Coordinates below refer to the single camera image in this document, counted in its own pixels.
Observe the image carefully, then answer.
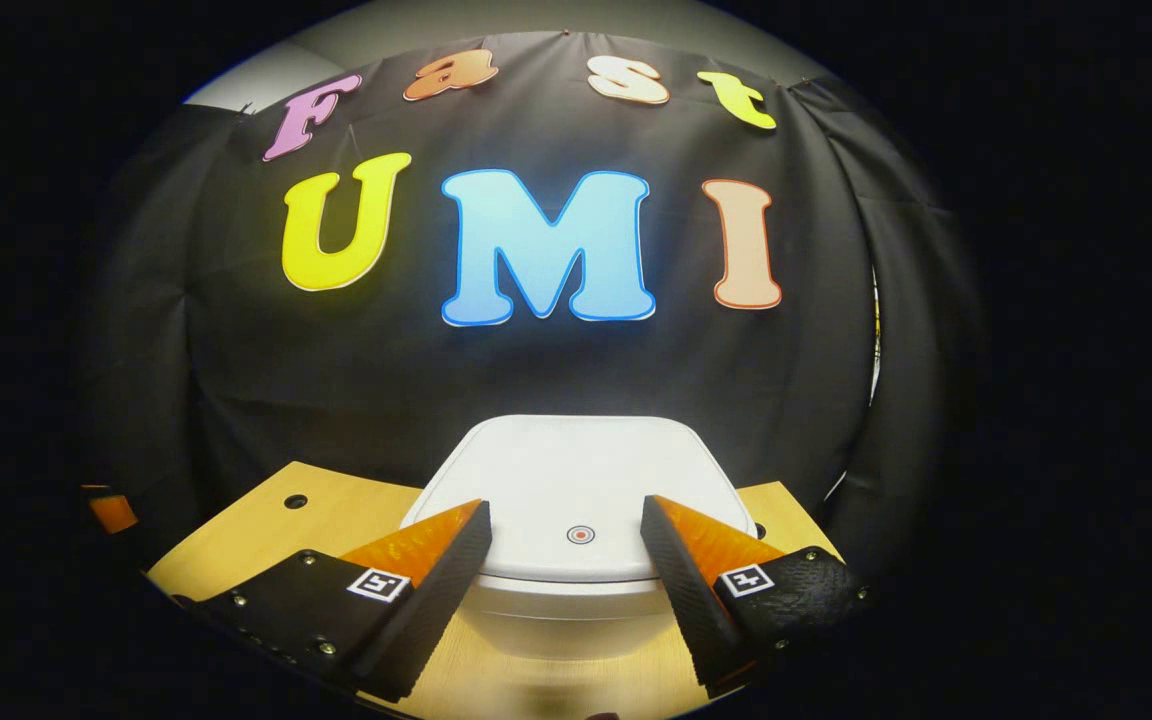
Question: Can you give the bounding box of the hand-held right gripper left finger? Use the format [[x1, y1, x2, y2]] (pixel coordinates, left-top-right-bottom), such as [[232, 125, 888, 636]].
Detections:
[[171, 498, 493, 703]]

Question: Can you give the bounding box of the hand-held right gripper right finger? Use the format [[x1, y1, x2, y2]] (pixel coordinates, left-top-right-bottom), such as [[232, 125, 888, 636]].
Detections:
[[641, 494, 877, 699]]

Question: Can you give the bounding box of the white desktop garbage bin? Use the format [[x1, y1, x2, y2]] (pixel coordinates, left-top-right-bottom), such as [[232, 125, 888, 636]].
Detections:
[[401, 415, 759, 663]]

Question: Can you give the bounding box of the wooden desktop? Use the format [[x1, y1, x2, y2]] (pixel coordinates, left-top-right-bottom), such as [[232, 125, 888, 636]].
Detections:
[[146, 461, 842, 720]]

